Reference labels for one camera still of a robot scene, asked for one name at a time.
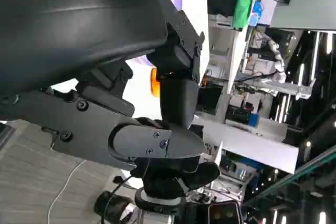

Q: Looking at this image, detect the white cable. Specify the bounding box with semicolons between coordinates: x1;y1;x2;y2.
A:
48;159;87;224

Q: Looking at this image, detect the orange and white toy bread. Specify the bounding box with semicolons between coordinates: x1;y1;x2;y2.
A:
150;67;161;98

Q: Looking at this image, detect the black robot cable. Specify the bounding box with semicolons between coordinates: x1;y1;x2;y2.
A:
101;158;152;224

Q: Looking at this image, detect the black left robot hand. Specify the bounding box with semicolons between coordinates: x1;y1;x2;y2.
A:
0;0;206;173

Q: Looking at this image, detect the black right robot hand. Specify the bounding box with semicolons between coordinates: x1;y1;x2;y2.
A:
130;157;221;199

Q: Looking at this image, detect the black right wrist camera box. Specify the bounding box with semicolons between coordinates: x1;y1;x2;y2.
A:
207;200;241;224

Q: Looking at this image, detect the white workshop desk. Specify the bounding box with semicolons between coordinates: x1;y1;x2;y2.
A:
193;118;300;174

